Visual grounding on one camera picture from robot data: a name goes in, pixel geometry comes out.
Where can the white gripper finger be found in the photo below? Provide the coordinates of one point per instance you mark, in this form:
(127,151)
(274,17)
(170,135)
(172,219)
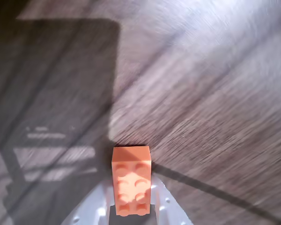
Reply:
(93,206)
(168,208)

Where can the orange lego block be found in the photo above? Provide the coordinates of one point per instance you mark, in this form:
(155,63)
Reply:
(131,182)

